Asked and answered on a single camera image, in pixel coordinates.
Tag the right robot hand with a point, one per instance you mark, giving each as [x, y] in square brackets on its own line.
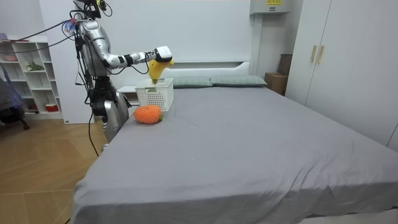
[163, 53]

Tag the grey-green pillow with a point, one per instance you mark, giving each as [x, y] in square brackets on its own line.
[237, 80]
[191, 81]

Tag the white bedside table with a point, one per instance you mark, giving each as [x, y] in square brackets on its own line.
[128, 90]

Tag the yellow banana soft toy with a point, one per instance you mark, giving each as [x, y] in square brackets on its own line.
[155, 70]

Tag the red bowl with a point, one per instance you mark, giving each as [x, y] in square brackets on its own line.
[51, 108]

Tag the small green plant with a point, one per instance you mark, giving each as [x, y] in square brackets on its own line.
[33, 66]

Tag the dark office chair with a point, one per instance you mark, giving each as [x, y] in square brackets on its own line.
[11, 105]

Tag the dark brown cardboard box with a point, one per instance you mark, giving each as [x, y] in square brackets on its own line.
[285, 64]

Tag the robot body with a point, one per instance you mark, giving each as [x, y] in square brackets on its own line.
[93, 59]

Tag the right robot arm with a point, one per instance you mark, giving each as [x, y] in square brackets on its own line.
[104, 46]

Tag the white wardrobe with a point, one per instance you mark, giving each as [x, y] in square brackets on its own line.
[348, 62]

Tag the orange fruit soft toy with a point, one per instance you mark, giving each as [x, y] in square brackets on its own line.
[147, 114]

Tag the grey bed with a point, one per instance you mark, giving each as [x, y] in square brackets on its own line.
[236, 149]

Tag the grey wall box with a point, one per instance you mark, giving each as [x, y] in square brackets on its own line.
[270, 7]

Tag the light brown cardboard box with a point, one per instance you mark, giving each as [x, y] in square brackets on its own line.
[275, 82]

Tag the white open shelf unit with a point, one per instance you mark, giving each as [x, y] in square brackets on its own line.
[38, 84]

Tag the pink bowl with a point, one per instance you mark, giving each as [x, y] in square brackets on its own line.
[11, 58]

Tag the white perforated plastic basket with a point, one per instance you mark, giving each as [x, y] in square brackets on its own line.
[155, 95]

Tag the robot legs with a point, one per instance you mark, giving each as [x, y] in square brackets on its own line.
[112, 116]

